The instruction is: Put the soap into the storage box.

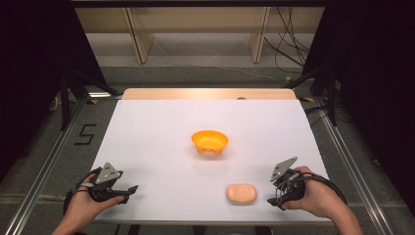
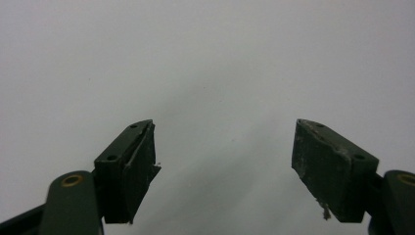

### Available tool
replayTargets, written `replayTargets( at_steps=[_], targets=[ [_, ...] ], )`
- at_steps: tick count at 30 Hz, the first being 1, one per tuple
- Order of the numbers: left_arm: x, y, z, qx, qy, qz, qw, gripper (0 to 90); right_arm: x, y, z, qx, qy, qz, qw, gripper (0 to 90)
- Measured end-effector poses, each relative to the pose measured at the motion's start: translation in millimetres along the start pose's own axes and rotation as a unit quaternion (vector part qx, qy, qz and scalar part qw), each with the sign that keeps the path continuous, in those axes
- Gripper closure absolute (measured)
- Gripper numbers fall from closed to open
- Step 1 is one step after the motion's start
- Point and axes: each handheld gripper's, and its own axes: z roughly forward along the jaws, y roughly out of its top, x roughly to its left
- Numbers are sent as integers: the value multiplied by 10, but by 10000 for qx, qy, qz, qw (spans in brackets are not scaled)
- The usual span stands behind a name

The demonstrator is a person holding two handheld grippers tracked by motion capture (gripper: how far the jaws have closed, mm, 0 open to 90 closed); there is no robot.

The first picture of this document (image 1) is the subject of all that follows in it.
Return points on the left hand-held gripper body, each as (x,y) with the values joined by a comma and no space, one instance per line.
(106,176)

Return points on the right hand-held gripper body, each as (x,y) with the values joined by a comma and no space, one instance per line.
(288,182)

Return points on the person's right hand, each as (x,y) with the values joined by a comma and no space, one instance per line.
(314,196)

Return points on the person's left hand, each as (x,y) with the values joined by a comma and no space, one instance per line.
(81,205)

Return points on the pink soap bar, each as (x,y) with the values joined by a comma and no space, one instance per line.
(241,194)

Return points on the white table cover sheet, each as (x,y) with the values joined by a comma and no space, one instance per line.
(156,156)

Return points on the orange plastic bowl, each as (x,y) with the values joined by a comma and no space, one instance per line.
(209,141)

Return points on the black tripod stand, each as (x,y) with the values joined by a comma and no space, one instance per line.
(321,84)
(73,88)

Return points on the light wooden table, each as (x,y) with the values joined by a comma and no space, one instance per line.
(182,94)

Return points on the black curtain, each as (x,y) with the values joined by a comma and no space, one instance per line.
(375,81)
(32,71)

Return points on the beige wooden shelf unit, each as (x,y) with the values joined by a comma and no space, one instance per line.
(202,19)

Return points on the aluminium frame rail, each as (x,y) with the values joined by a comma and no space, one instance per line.
(352,169)
(42,176)

